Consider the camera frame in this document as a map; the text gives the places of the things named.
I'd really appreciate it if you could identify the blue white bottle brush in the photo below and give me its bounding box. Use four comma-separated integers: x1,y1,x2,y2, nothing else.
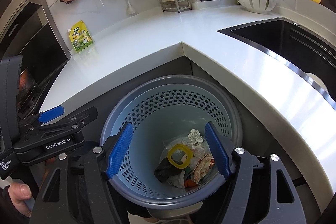
126,0,135,15

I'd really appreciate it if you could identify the yellow plastic handle ring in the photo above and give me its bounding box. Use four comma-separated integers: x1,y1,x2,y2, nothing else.
167,143,194,171

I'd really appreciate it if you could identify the red white snack wrapper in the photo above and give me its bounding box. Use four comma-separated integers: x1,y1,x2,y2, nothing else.
193,153,215,184

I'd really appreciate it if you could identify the black kitchen sink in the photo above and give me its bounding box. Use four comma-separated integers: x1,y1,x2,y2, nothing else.
219,18,335,108

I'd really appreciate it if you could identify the grey perforated trash bin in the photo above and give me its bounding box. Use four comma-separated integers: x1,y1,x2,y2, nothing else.
100,75,243,210

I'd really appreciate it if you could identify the green white bowl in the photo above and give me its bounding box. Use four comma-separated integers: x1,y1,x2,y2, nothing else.
304,73,329,94

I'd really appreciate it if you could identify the dark grey rag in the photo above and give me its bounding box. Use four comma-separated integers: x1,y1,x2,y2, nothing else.
154,157,182,183

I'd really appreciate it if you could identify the black stove hood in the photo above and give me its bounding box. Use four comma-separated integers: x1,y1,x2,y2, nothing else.
1,0,71,119

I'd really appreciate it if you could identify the steel cutting board rack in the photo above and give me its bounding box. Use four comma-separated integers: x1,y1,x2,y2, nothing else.
159,0,192,13

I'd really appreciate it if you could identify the person's left hand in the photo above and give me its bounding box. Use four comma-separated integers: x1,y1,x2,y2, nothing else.
8,182,32,218

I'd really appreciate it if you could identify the yellow green seasoning pouch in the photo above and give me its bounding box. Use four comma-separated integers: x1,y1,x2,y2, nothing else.
68,20,93,53

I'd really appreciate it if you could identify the white paper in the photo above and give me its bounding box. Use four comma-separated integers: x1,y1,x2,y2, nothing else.
188,129,204,149

